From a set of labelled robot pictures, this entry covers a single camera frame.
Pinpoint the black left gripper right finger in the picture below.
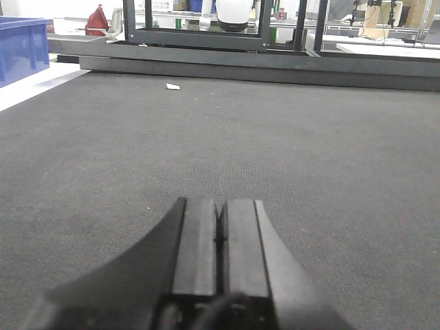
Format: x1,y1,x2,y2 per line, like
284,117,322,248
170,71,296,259
221,199,351,329

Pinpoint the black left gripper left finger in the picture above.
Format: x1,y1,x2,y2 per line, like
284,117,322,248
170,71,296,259
22,197,217,329

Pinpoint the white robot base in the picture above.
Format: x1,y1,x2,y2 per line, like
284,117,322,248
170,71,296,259
216,0,253,32

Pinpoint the white paper scrap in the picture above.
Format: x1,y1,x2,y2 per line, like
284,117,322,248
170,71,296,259
166,83,180,91

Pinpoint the dark grey base platform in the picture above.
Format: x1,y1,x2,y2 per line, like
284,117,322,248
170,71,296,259
48,34,439,92

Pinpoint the red bag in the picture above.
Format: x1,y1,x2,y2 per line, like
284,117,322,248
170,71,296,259
85,3,109,36

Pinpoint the blue plastic crate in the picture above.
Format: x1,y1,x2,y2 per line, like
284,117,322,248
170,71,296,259
1,16,50,87

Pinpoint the black metal frame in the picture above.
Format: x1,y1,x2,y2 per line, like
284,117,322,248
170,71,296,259
122,1,307,53

